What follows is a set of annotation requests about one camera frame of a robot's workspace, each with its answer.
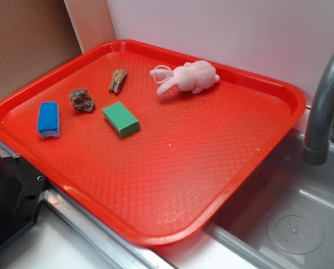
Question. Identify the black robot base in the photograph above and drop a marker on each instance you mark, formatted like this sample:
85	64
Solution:
21	192

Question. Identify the blue sponge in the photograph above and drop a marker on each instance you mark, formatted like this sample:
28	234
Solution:
48	120

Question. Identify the red plastic tray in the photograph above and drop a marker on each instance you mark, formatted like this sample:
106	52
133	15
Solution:
164	182

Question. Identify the green rectangular block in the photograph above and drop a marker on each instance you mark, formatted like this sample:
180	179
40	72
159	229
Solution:
121	119

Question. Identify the pink plush bunny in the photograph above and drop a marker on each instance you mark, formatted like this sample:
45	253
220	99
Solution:
191	77

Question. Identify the brown wood piece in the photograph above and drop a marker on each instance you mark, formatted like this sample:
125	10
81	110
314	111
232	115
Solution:
118	80

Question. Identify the brown rock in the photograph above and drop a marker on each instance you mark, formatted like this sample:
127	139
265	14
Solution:
81	100

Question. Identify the grey plastic sink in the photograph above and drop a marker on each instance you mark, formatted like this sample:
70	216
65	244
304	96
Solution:
283	214

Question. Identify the grey faucet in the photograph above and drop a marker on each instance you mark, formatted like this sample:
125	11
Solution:
320	128

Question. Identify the brown cardboard panel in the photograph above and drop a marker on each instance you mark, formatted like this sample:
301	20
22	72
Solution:
38	36

